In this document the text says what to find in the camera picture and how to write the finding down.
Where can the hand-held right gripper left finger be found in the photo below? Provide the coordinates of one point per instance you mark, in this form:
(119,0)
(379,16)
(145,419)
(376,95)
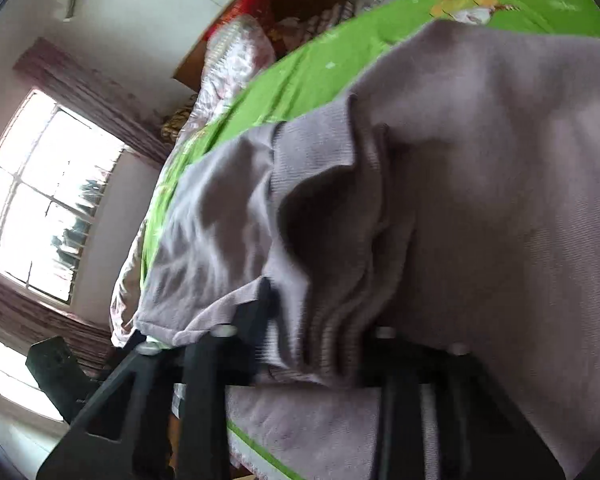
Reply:
(255,320)

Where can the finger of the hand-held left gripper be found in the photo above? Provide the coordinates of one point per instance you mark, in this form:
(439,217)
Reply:
(57,370)

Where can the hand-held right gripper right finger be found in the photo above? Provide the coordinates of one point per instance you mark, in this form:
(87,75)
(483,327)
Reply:
(395,360)

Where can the lilac pants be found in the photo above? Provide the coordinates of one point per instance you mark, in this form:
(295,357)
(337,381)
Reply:
(480,185)

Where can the window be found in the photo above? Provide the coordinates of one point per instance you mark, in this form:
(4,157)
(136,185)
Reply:
(45,185)

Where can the yellow brown patterned blanket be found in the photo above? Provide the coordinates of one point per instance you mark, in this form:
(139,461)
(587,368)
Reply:
(176,122)

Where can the green blanket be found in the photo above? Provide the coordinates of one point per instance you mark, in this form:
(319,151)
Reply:
(305,80)

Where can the pink white patterned quilt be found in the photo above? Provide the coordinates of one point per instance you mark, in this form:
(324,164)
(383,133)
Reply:
(230,65)

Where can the plaid bed mat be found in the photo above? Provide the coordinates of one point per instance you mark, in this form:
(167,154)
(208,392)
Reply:
(325,20)

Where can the red pillow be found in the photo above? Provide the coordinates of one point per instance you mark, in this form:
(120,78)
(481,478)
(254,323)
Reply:
(240,10)

